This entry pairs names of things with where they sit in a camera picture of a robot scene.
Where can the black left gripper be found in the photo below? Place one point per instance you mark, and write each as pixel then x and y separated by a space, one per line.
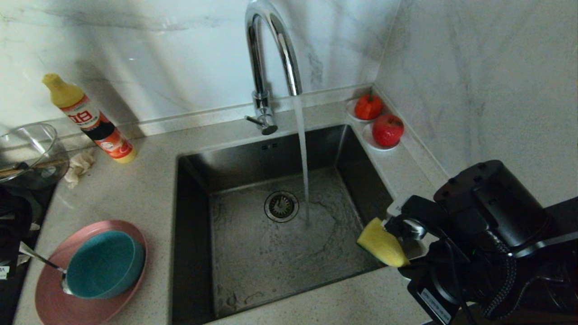
pixel 13 216

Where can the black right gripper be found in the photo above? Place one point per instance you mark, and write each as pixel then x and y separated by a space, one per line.
pixel 492 205

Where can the metal spoon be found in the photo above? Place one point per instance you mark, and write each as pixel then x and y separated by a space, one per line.
pixel 43 261

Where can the yellow green sponge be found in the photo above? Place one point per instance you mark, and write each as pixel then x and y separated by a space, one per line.
pixel 381 243

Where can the yellow capped dish soap bottle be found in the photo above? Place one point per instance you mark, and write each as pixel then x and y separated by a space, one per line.
pixel 92 122

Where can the chrome gooseneck faucet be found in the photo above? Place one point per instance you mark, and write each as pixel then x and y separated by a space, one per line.
pixel 260 67

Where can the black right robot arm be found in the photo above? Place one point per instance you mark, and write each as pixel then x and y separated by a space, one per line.
pixel 560 271

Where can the stainless steel sink basin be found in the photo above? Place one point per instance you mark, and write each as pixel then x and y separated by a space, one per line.
pixel 271 271

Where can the black stove top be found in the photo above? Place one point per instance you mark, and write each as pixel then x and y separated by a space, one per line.
pixel 11 307

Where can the pink plate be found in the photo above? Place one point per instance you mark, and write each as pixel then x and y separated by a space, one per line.
pixel 54 307

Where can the brown wooden stick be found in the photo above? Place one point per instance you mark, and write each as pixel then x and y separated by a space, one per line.
pixel 27 168

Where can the teal bowl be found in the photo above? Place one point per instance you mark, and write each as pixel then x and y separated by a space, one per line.
pixel 104 265

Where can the crumpled beige tissue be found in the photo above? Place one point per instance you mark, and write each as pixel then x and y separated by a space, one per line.
pixel 79 166

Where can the clear glass bowl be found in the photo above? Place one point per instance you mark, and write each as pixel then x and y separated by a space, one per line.
pixel 28 143

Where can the small white dish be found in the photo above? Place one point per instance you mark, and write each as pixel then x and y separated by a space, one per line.
pixel 350 111
pixel 367 136

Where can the red apple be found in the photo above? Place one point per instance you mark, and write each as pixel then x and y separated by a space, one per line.
pixel 388 130

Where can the round metal drain strainer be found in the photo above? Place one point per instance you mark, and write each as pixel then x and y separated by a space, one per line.
pixel 281 206

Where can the clear running water stream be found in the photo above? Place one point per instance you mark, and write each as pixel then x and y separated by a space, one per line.
pixel 301 135

